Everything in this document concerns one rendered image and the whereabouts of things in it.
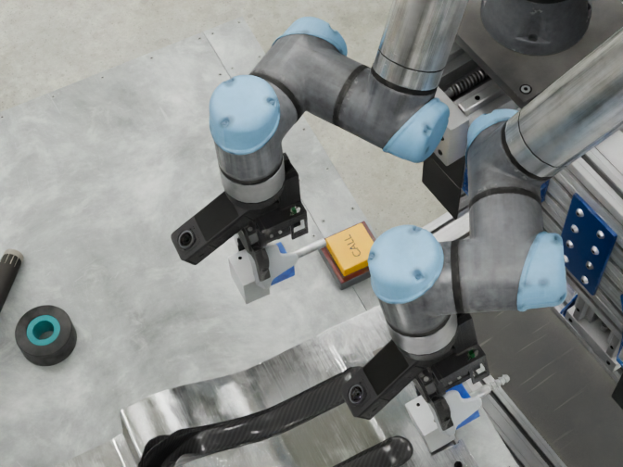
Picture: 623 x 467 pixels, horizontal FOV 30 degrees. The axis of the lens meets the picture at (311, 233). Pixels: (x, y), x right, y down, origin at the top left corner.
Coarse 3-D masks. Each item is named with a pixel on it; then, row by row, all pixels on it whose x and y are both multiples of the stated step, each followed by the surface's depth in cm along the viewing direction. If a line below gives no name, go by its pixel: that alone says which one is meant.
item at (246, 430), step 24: (336, 384) 152; (288, 408) 151; (312, 408) 150; (192, 432) 144; (216, 432) 146; (240, 432) 147; (264, 432) 149; (144, 456) 141; (168, 456) 146; (192, 456) 141; (360, 456) 146; (384, 456) 147; (408, 456) 146
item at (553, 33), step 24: (504, 0) 155; (528, 0) 152; (552, 0) 151; (576, 0) 154; (504, 24) 157; (528, 24) 155; (552, 24) 154; (576, 24) 156; (528, 48) 157; (552, 48) 157
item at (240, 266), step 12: (324, 240) 157; (240, 252) 154; (300, 252) 156; (240, 264) 153; (240, 276) 152; (252, 276) 152; (288, 276) 156; (240, 288) 154; (252, 288) 153; (252, 300) 156
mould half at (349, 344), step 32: (352, 320) 156; (384, 320) 155; (288, 352) 154; (320, 352) 154; (352, 352) 153; (192, 384) 149; (224, 384) 151; (256, 384) 152; (288, 384) 152; (128, 416) 145; (160, 416) 145; (192, 416) 146; (224, 416) 148; (320, 416) 149; (352, 416) 149; (384, 416) 148; (96, 448) 151; (128, 448) 150; (256, 448) 146; (288, 448) 147; (320, 448) 147; (352, 448) 147; (416, 448) 146; (448, 448) 146
